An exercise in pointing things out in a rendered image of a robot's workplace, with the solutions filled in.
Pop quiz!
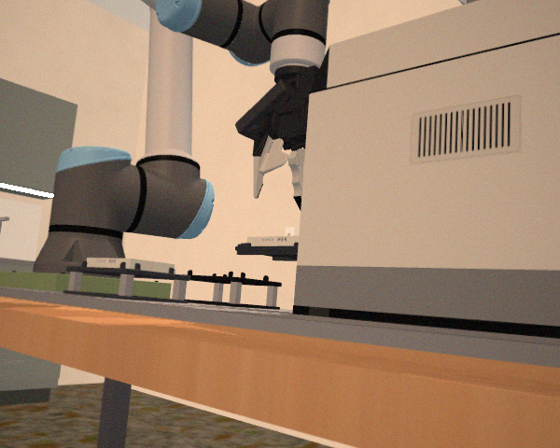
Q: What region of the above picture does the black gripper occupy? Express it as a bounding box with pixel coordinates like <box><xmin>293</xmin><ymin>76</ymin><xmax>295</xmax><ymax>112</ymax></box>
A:
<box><xmin>253</xmin><ymin>65</ymin><xmax>319</xmax><ymax>210</ymax></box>

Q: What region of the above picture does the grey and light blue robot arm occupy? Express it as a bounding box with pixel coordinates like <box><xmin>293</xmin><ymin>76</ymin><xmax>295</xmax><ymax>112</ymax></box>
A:
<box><xmin>33</xmin><ymin>0</ymin><xmax>330</xmax><ymax>274</ymax></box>

